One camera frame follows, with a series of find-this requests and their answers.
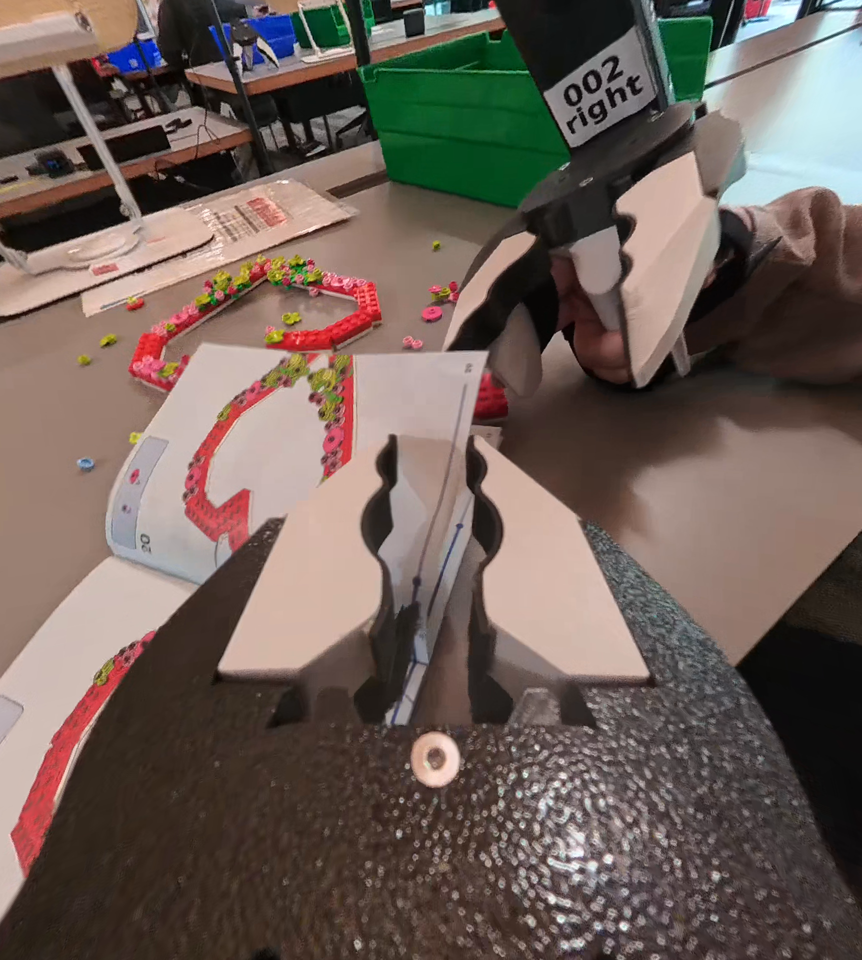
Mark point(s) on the green plastic bin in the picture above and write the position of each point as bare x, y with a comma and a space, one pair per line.
461, 112

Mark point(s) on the beige panel on white stand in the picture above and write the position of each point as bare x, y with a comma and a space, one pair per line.
138, 240

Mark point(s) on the pink lego flower cluster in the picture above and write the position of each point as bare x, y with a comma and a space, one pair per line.
444, 292

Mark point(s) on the blue storage bin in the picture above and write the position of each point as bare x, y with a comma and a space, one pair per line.
285, 34
135, 56

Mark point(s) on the clear plastic bag red label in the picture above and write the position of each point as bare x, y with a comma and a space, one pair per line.
266, 210

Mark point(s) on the black keyboard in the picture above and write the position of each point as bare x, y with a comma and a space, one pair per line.
123, 146

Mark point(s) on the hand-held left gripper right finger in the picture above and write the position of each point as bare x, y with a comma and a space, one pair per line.
558, 600

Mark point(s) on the person's right forearm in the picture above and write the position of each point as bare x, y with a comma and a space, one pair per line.
821, 292

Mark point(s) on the lego instruction booklet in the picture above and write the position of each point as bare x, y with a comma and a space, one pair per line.
401, 397

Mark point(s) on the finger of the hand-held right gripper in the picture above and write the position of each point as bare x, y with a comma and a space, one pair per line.
671, 255
487, 292

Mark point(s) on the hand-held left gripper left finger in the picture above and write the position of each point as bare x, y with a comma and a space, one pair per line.
303, 600

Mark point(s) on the background work table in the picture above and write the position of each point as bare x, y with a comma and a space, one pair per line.
341, 64
198, 135

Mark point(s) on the blue and black device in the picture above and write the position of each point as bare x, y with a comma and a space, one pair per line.
52, 163

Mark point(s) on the red lego heart frame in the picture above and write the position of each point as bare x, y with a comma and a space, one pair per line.
341, 326

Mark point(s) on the person's right hand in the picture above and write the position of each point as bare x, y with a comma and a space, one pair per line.
592, 349

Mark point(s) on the green background bin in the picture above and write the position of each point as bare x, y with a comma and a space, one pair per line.
322, 26

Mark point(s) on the small black box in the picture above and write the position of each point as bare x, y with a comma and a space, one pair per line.
414, 22

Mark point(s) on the black tripod stand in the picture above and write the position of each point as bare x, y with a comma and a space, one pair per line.
240, 90

